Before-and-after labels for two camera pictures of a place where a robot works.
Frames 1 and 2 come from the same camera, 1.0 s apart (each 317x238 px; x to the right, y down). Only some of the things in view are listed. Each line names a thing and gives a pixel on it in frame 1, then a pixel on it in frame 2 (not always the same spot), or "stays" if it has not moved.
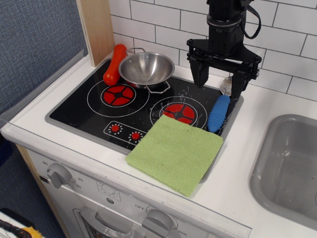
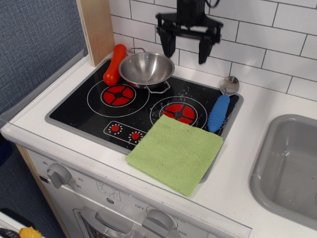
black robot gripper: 225,45 → 191,20
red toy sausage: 111,76 stays
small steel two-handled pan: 149,70 stays
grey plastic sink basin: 284,178 stays
